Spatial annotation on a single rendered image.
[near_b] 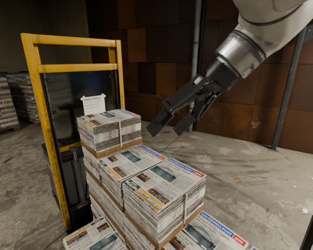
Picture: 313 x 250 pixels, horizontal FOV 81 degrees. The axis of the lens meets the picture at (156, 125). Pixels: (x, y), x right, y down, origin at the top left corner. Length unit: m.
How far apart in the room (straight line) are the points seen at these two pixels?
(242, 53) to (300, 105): 3.85
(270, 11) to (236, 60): 0.10
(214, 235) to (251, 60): 0.92
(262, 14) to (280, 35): 0.08
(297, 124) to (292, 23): 3.95
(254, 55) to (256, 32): 0.04
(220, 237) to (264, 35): 0.97
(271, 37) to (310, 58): 3.75
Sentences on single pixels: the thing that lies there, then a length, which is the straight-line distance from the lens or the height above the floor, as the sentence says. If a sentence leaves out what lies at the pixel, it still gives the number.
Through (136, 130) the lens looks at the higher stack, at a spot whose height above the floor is 1.18.
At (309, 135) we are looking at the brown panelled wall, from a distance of 4.41.
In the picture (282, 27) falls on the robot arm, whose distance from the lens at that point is 0.40.
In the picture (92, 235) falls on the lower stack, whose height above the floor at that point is 0.60.
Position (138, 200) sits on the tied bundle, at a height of 1.04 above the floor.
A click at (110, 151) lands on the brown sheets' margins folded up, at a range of 1.31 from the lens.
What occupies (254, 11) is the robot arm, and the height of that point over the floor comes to 1.76.
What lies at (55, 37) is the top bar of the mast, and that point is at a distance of 1.66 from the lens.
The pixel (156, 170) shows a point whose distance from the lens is 1.12.
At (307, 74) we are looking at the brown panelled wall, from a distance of 4.17.
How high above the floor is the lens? 1.69
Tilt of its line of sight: 20 degrees down
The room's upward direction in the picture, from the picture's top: straight up
